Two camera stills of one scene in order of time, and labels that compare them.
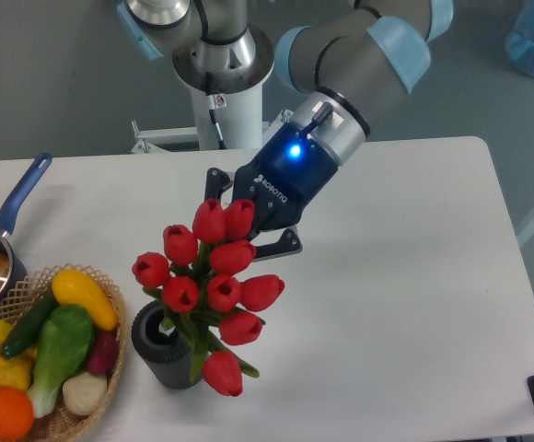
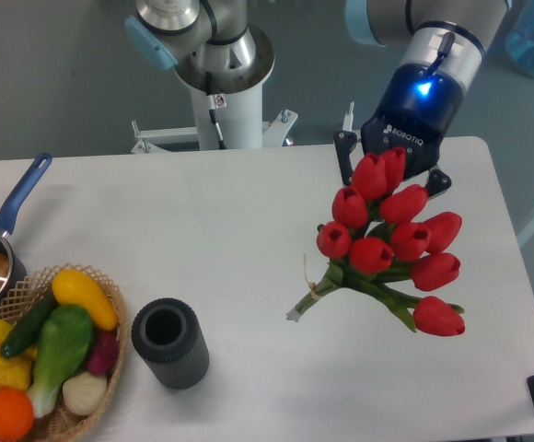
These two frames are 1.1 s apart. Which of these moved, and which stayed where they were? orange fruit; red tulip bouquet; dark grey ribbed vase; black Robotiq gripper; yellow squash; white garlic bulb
Moved: red tulip bouquet; black Robotiq gripper
Stayed: dark grey ribbed vase; yellow squash; white garlic bulb; orange fruit
